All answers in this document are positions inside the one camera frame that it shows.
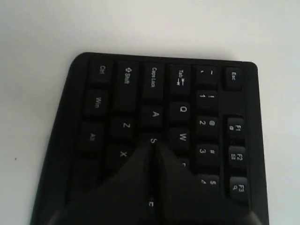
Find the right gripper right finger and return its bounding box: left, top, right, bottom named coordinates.
left=156, top=146, right=260, bottom=225

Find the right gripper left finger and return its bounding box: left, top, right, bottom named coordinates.
left=48, top=142, right=155, bottom=225

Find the black acer keyboard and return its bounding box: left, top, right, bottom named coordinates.
left=30, top=52, right=269, bottom=225

